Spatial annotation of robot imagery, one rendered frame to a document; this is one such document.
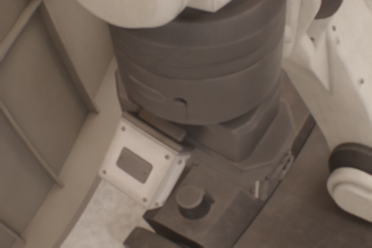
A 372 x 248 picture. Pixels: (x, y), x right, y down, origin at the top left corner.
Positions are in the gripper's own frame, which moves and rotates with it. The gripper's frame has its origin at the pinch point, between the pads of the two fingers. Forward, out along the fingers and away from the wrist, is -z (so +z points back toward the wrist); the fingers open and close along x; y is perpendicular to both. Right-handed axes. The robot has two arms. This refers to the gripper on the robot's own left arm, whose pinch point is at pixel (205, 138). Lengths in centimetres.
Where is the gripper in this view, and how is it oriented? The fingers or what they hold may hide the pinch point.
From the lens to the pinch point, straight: 39.4
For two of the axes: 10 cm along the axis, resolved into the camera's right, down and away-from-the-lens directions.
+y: -5.6, 7.4, -3.7
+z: -0.4, -4.7, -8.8
